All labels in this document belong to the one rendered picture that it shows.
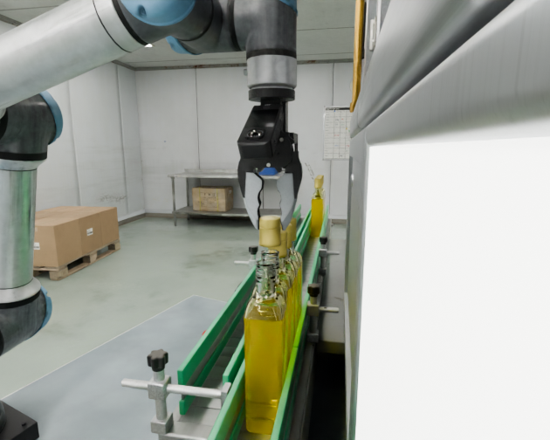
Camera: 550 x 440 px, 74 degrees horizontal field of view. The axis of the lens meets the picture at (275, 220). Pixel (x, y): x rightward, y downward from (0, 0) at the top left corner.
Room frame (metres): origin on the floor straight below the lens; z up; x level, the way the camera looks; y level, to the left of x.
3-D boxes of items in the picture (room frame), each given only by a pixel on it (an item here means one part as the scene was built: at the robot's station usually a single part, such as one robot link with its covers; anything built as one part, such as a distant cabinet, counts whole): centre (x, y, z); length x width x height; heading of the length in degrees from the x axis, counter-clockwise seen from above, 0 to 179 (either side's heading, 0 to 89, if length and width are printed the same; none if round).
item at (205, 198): (6.29, 1.08, 0.45); 0.62 x 0.44 x 0.40; 75
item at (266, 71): (0.58, 0.01, 1.41); 0.08 x 0.08 x 0.05
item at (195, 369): (1.37, -0.01, 0.93); 1.75 x 0.01 x 0.08; 170
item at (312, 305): (0.75, -0.11, 0.94); 0.07 x 0.04 x 0.13; 80
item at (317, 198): (1.75, -0.21, 1.02); 0.06 x 0.06 x 0.28; 80
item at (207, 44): (0.58, 0.11, 1.48); 0.11 x 0.11 x 0.08; 80
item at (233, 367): (1.36, -0.08, 0.93); 1.75 x 0.01 x 0.08; 170
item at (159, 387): (0.48, 0.15, 0.95); 0.17 x 0.03 x 0.12; 80
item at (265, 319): (0.50, 0.01, 0.99); 0.06 x 0.06 x 0.21; 80
